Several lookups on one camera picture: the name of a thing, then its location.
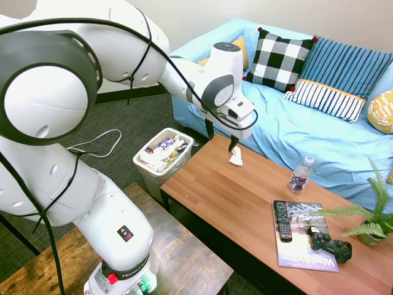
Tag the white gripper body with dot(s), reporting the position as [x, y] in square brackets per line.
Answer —
[242, 130]

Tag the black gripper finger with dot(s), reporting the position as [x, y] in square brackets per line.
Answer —
[233, 143]
[210, 129]

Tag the white tissue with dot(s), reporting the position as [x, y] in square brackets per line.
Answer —
[236, 158]

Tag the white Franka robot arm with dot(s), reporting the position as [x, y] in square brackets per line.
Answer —
[46, 101]

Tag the white plastic bag trash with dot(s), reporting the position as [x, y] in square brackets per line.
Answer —
[153, 161]

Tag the beige plastic trash bin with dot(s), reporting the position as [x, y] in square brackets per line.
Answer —
[150, 184]

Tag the discarded hint bottle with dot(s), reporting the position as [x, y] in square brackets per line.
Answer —
[167, 144]

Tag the light blue sofa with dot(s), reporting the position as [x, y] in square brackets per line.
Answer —
[291, 132]

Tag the wooden coffee table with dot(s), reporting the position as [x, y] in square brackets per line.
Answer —
[233, 199]

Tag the clear hint water bottle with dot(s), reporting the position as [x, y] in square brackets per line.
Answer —
[299, 178]

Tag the black white checkered pillow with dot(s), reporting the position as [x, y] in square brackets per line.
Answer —
[276, 61]

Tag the plain mustard yellow pillow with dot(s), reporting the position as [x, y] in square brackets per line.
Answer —
[241, 46]

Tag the white navy striped pillow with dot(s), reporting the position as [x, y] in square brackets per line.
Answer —
[325, 98]

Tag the black TV remote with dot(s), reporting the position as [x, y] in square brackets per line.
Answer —
[282, 221]

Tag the blue striped pillow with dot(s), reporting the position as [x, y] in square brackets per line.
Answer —
[344, 67]

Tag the rustic wooden robot table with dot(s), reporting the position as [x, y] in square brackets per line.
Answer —
[184, 255]

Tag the green fern plant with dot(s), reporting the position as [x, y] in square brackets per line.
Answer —
[344, 212]

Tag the Washington magazine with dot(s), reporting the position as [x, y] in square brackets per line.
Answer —
[301, 256]

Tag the yellow white patterned bolster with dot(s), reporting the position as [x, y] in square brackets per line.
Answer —
[382, 112]

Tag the black game controller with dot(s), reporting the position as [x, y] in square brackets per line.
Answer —
[331, 246]

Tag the green plant pot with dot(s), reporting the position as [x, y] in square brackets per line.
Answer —
[367, 239]

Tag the black metal tripod leg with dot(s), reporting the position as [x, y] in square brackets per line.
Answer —
[21, 236]

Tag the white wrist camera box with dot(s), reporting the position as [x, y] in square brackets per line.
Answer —
[241, 107]

